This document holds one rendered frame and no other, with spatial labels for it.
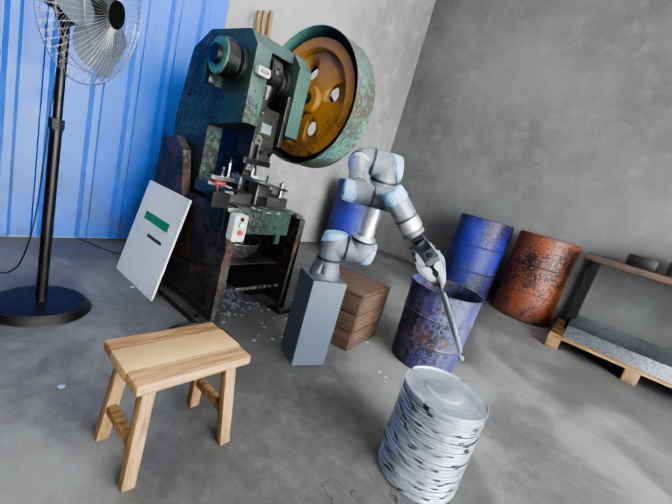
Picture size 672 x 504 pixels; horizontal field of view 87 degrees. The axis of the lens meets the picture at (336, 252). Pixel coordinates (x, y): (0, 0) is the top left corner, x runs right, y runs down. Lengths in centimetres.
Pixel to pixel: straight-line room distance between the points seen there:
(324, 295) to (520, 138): 366
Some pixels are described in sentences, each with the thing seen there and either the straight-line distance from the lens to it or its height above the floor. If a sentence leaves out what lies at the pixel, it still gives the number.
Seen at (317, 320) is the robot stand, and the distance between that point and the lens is 173.
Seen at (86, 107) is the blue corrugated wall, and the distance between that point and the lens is 296.
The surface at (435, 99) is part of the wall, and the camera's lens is 537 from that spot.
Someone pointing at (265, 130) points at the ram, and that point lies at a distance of 210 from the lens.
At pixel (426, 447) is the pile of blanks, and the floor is 19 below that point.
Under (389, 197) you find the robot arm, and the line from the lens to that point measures 112.
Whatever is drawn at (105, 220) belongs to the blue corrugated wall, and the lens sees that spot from 313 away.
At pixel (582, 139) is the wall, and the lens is 477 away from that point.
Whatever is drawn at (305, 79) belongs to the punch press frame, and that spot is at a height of 139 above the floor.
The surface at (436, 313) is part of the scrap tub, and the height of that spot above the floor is 37.
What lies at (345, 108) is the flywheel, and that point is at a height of 130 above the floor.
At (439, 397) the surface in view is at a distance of 132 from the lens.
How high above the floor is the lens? 96
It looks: 13 degrees down
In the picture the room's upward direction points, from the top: 16 degrees clockwise
